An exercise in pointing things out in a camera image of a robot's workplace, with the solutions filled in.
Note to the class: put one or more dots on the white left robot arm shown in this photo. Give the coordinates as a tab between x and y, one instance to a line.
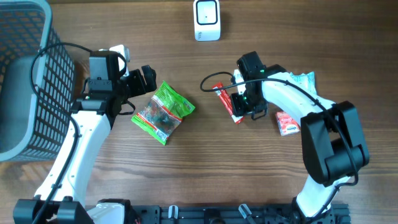
60	199

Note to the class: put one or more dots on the white barcode scanner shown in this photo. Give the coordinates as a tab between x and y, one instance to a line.
207	22

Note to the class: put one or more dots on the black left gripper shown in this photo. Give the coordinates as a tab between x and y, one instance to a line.
140	88

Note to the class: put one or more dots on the green snack bag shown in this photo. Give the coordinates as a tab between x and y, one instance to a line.
163	113

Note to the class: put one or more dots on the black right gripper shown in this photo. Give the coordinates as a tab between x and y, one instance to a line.
240	109

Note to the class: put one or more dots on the dark grey plastic basket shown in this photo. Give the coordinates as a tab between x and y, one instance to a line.
35	71

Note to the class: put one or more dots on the light blue wet wipes pack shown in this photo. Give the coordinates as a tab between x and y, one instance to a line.
307	80

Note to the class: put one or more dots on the red stick packet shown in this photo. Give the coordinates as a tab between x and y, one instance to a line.
226	100

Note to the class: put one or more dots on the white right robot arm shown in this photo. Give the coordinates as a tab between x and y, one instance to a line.
333	144

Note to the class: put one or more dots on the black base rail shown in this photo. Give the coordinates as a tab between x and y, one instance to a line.
273	213

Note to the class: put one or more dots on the orange red small box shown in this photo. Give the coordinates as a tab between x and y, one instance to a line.
287	125

